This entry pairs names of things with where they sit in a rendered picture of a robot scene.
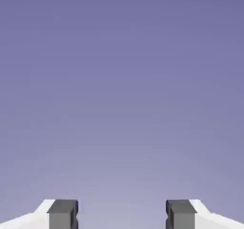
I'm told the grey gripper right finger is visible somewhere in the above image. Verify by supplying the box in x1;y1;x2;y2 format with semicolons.
165;199;244;229

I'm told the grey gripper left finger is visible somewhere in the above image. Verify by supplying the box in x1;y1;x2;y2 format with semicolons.
0;199;79;229

